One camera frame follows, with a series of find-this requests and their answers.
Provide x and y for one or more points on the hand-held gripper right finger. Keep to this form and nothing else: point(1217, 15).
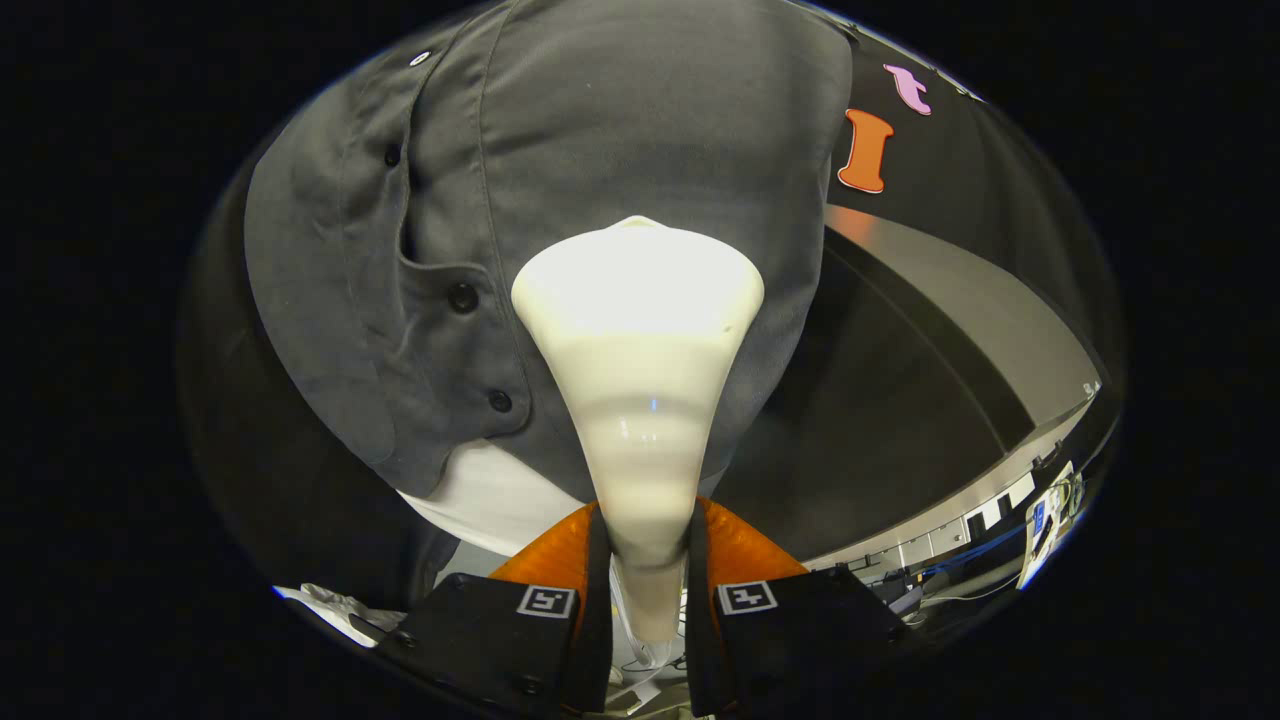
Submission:
point(700, 630)

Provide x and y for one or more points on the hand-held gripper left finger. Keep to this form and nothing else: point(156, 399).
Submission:
point(600, 630)

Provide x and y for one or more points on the white garment steamer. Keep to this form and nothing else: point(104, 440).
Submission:
point(640, 330)

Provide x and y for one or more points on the grey button shirt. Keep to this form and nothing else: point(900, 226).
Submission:
point(650, 120)

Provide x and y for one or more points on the white mannequin torso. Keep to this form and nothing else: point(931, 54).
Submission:
point(490, 500)

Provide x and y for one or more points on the white crumpled cloth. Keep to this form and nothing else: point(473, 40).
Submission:
point(330, 605)

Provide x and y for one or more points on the black computer monitor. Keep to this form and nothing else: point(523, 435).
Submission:
point(1045, 520)

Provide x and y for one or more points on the grey cabinet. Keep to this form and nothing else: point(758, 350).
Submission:
point(980, 300)

